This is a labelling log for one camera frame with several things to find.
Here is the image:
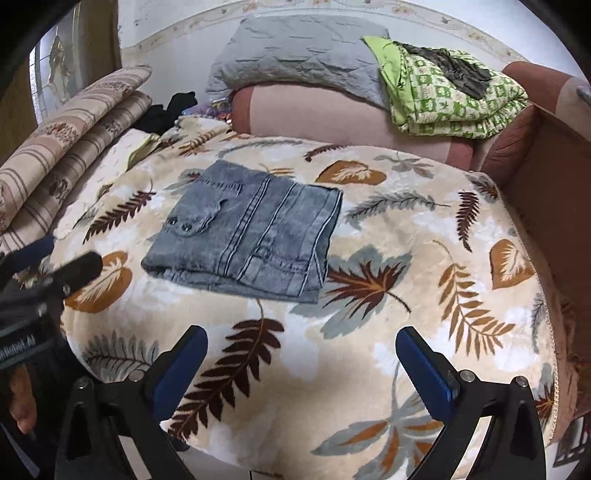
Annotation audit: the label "person's left hand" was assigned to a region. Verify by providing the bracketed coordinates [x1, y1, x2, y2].
[8, 367, 38, 435]

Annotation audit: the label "dark grey cloth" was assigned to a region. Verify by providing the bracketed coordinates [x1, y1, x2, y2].
[394, 41, 495, 100]

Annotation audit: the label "patterned glass door panel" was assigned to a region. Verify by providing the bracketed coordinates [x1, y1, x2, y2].
[28, 9, 88, 125]

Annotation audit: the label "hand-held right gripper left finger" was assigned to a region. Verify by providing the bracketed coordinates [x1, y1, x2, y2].
[54, 324, 209, 480]

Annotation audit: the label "leaf print fleece blanket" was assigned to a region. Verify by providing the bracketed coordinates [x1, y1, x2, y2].
[14, 115, 561, 474]

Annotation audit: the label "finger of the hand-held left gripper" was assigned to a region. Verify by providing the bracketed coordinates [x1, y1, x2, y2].
[0, 234, 57, 278]
[39, 250, 104, 302]

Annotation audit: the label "black clothes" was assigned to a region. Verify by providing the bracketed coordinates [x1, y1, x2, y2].
[134, 91, 198, 134]

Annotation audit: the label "grey-blue denim pants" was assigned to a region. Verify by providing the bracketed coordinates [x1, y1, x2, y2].
[141, 160, 345, 304]

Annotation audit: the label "colourful plastic bag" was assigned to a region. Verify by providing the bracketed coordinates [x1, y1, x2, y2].
[182, 99, 236, 127]

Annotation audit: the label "striped beige folded blanket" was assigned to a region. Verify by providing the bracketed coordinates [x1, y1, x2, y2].
[0, 65, 153, 254]

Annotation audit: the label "green patterned folded quilt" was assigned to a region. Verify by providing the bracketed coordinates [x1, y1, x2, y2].
[362, 36, 529, 139]

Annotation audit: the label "cream quilt with sprig print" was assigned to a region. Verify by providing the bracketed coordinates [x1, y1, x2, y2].
[55, 128, 183, 236]

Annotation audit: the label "grey quilted blanket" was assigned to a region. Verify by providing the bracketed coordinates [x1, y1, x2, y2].
[205, 17, 393, 109]

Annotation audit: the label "brown wooden board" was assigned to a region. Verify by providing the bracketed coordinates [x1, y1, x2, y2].
[503, 104, 591, 365]

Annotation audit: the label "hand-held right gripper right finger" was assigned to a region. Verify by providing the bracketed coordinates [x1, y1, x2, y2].
[396, 326, 549, 480]

